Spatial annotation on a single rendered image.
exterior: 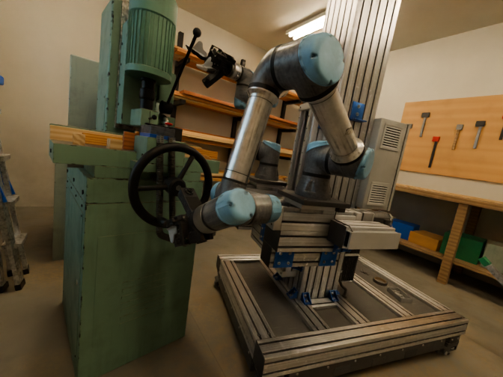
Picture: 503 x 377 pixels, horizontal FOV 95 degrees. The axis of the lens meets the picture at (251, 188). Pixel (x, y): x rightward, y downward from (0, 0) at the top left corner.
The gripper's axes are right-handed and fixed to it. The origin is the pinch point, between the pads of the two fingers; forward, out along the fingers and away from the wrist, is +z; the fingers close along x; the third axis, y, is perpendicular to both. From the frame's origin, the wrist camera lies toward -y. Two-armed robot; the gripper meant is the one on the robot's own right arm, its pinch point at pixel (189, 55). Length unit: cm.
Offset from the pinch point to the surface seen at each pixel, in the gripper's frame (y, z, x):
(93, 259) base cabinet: -56, 31, 59
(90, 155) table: -29, 33, 35
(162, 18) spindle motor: 6.1, 12.0, -6.7
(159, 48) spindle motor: -1.8, 11.9, 0.3
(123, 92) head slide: -25.7, 18.9, -1.1
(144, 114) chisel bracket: -23.2, 14.5, 14.8
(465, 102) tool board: 81, -308, 3
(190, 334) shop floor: -93, -13, 93
